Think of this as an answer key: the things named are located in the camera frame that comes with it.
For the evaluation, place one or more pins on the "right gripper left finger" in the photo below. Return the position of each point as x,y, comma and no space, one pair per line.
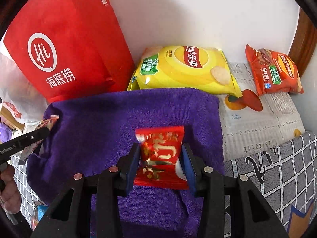
69,214

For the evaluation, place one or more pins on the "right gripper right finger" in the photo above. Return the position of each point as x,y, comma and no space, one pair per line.
251,215

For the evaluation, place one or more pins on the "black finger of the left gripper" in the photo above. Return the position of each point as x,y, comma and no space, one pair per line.
16,145

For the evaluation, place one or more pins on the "red snack packet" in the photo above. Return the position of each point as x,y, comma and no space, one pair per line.
160,158

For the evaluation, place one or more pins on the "pink white snack packet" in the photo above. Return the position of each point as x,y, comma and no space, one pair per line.
25,153

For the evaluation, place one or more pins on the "left hand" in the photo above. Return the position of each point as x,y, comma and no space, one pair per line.
10,197

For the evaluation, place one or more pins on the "grey checked bed sheet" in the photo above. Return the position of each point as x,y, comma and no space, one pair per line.
285,174

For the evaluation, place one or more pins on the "white Miniso plastic bag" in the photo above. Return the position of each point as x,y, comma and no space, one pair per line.
23,100

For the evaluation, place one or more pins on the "purple towel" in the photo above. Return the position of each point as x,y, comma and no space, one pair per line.
132,110

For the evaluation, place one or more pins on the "red Haidilao paper bag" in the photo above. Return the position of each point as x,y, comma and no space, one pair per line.
70,48

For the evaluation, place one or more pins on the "orange Lays chips bag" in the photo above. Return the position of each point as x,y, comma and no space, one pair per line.
273,72

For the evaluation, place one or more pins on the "yellow Lays chips bag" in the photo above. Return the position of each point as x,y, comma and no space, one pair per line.
205,69

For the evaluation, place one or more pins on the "brown wooden door frame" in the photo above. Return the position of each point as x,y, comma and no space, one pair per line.
304,42

